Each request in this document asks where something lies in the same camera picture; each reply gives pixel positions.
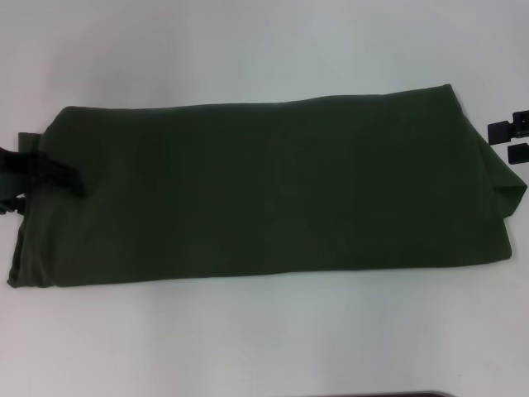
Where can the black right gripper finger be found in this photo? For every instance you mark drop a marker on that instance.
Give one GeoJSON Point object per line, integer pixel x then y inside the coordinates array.
{"type": "Point", "coordinates": [518, 154]}
{"type": "Point", "coordinates": [502, 132]}

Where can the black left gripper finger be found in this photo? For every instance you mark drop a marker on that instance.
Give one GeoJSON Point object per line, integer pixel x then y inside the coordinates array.
{"type": "Point", "coordinates": [49, 169]}
{"type": "Point", "coordinates": [10, 206]}

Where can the dark green printed t-shirt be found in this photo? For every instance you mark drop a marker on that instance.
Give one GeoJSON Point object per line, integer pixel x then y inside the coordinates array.
{"type": "Point", "coordinates": [268, 186]}

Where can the dark rounded panel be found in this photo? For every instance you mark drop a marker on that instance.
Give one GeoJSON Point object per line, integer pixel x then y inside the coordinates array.
{"type": "Point", "coordinates": [413, 394]}

